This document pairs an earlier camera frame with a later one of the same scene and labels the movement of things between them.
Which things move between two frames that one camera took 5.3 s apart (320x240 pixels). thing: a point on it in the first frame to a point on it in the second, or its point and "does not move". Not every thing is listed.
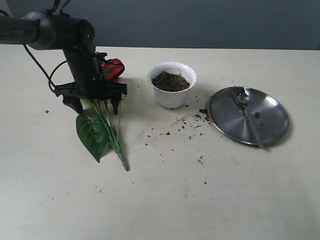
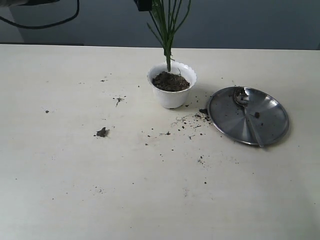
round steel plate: x=270 y=116 does not move
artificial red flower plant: x=98 y=130 to x=168 y=15
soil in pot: x=170 y=82 does not move
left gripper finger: x=116 y=100 to x=144 y=5
